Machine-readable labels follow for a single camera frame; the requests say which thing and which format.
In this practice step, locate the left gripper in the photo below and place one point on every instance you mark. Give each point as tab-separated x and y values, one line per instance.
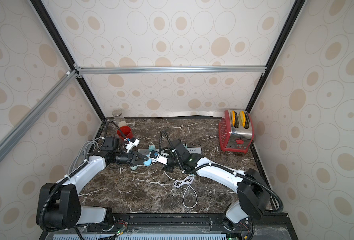
131	158

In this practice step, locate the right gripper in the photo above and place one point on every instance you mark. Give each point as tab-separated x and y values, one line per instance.
172	155

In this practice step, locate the blue earbud case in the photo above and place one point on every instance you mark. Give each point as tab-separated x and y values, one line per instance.
148	163

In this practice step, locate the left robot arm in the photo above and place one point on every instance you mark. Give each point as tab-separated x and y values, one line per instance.
59	206

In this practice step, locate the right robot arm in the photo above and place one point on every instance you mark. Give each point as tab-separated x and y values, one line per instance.
254	197

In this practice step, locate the red metal cup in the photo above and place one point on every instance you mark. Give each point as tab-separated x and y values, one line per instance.
125	132

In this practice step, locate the clear glass jar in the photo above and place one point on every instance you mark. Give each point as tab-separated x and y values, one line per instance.
119	118

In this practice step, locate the red silver toaster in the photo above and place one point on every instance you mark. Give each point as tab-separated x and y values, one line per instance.
235	131

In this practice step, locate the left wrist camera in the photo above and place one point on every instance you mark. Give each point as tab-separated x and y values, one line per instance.
131	143

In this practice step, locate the horizontal aluminium rail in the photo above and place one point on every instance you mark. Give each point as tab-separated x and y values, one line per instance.
171	70

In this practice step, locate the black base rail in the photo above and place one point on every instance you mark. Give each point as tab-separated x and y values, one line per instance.
181	227

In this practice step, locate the diagonal aluminium rail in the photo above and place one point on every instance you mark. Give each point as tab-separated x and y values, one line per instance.
9	142

